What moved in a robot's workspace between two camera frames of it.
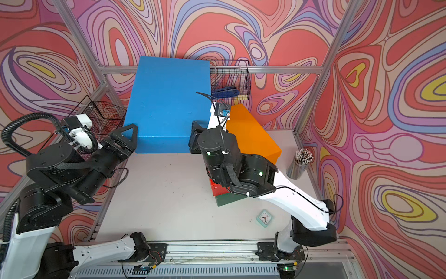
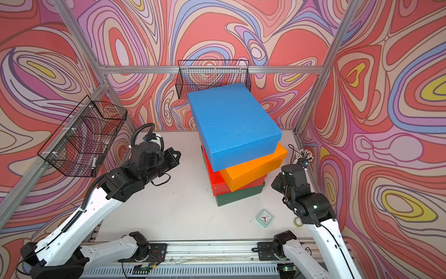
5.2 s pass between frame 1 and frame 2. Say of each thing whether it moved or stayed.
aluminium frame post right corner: stayed
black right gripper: moved
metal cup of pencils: stayed
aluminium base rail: stayed
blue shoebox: moved
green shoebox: stayed
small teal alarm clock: stayed
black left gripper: moved
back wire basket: stayed
